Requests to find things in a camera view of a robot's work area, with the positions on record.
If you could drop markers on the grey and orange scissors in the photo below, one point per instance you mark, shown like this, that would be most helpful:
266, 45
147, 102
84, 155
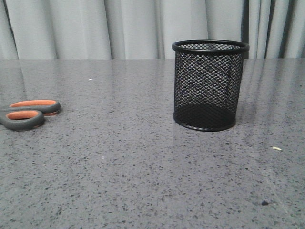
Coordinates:
26, 115

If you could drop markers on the black mesh pen cup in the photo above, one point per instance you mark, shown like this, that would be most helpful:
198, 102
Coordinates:
207, 80

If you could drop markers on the grey pleated curtain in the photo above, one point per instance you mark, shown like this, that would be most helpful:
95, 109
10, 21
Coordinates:
146, 29

